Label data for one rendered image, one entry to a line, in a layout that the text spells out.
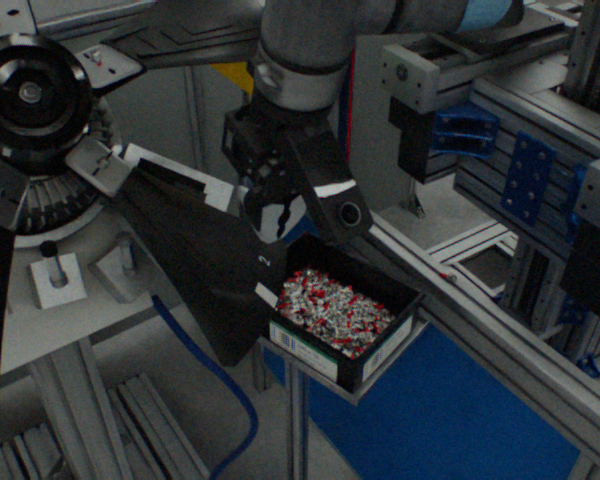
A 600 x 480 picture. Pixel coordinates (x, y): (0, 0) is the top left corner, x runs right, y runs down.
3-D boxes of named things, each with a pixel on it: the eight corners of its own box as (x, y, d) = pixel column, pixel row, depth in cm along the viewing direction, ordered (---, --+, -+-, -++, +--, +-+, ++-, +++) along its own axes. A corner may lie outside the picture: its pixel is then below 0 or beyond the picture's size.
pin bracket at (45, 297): (24, 266, 87) (29, 263, 79) (66, 256, 89) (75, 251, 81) (36, 309, 87) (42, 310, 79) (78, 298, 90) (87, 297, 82)
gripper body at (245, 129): (280, 133, 69) (299, 40, 59) (326, 189, 65) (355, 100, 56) (217, 155, 65) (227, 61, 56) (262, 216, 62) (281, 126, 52)
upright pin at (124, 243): (120, 270, 86) (111, 233, 82) (135, 264, 87) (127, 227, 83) (127, 279, 84) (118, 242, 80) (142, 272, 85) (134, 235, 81)
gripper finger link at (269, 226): (248, 210, 73) (258, 155, 66) (276, 248, 71) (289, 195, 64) (224, 220, 72) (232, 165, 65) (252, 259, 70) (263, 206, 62)
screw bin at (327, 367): (233, 321, 95) (230, 287, 91) (305, 262, 105) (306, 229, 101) (352, 400, 84) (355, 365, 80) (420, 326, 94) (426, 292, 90)
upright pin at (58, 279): (48, 281, 81) (35, 242, 77) (65, 274, 82) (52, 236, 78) (54, 291, 79) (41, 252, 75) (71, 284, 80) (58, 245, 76)
